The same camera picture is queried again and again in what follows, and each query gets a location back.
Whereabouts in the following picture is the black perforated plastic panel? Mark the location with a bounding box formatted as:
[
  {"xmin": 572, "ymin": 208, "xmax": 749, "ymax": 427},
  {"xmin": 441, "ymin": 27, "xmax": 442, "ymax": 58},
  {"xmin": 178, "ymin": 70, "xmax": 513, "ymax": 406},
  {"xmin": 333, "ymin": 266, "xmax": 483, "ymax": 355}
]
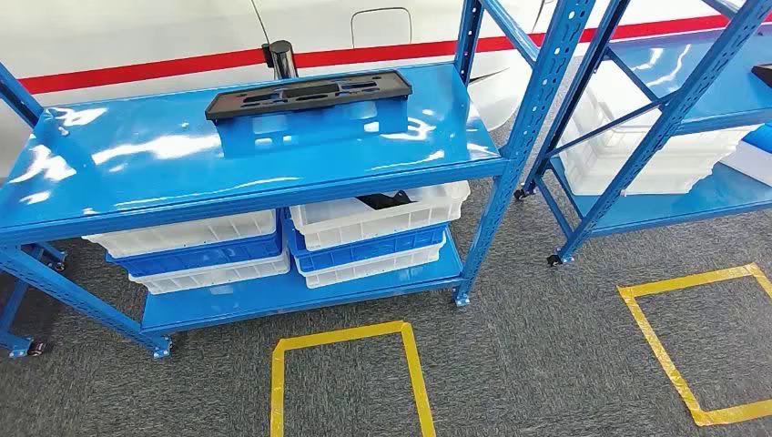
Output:
[{"xmin": 205, "ymin": 69, "xmax": 413, "ymax": 122}]

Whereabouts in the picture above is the black curved plastic part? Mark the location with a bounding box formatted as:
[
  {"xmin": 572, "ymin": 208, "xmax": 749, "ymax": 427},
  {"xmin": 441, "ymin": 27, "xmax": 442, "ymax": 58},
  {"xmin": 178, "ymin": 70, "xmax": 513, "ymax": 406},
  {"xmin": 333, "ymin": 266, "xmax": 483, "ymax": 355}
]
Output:
[{"xmin": 355, "ymin": 189, "xmax": 417, "ymax": 211}]

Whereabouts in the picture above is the blue metal shelf rack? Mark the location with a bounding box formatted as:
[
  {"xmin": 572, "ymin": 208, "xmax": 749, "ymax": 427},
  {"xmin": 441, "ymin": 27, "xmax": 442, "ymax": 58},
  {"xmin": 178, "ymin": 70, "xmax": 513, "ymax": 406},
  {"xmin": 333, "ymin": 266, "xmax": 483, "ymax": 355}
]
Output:
[
  {"xmin": 0, "ymin": 0, "xmax": 598, "ymax": 361},
  {"xmin": 515, "ymin": 0, "xmax": 772, "ymax": 268}
]

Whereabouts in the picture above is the white plastic crate stack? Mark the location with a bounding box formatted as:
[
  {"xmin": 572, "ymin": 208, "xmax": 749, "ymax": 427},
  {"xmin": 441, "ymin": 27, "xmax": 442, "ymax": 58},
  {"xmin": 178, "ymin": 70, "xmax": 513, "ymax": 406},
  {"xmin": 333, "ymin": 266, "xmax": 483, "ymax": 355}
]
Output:
[{"xmin": 557, "ymin": 60, "xmax": 761, "ymax": 198}]

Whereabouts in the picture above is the white car with red stripe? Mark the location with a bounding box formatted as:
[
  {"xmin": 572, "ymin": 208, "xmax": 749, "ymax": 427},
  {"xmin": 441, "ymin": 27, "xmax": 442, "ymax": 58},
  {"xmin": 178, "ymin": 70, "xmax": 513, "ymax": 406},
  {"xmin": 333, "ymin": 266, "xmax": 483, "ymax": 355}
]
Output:
[{"xmin": 0, "ymin": 0, "xmax": 772, "ymax": 182}]

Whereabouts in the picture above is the black glossy post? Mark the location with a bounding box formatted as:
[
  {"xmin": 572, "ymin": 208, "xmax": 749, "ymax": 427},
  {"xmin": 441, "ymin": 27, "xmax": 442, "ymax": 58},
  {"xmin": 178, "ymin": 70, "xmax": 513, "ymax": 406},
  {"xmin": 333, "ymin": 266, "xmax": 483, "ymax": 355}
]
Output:
[{"xmin": 261, "ymin": 40, "xmax": 300, "ymax": 81}]

